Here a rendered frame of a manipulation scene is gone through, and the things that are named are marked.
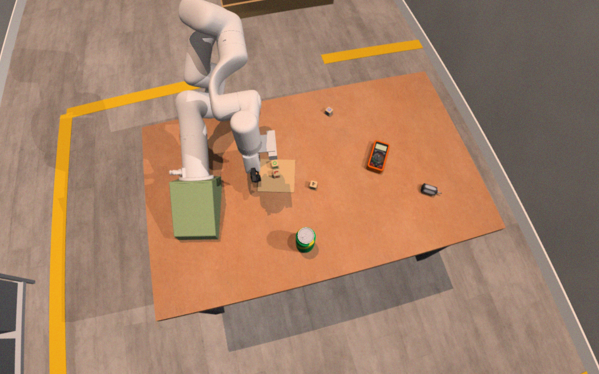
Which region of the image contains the orange digital multimeter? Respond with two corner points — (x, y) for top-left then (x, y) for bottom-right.
(366, 140), (390, 174)

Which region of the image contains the green drink can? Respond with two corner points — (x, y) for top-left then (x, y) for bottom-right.
(296, 227), (316, 253)

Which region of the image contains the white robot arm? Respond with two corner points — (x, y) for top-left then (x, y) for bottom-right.
(169, 0), (277, 181)

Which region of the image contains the tan square mat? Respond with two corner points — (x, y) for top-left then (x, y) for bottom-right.
(257, 159), (296, 193)

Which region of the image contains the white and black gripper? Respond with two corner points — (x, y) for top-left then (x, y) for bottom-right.
(241, 153), (261, 183)

